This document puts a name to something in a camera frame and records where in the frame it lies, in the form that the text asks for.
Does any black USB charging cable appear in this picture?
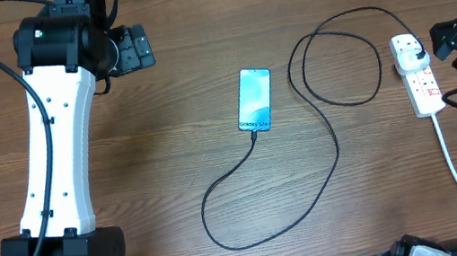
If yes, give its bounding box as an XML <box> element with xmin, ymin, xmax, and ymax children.
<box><xmin>174</xmin><ymin>0</ymin><xmax>453</xmax><ymax>256</ymax></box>

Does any white charger plug adapter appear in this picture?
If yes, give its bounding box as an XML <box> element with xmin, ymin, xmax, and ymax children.
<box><xmin>394</xmin><ymin>49</ymin><xmax>430</xmax><ymax>75</ymax></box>

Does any blue Galaxy smartphone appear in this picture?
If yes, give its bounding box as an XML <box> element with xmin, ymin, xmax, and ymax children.
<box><xmin>238</xmin><ymin>68</ymin><xmax>272</xmax><ymax>132</ymax></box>

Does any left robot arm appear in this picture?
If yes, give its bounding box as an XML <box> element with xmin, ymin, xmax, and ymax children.
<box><xmin>0</xmin><ymin>0</ymin><xmax>155</xmax><ymax>256</ymax></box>

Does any white power strip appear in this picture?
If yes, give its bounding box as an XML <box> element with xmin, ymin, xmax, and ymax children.
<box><xmin>389</xmin><ymin>34</ymin><xmax>444</xmax><ymax>119</ymax></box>

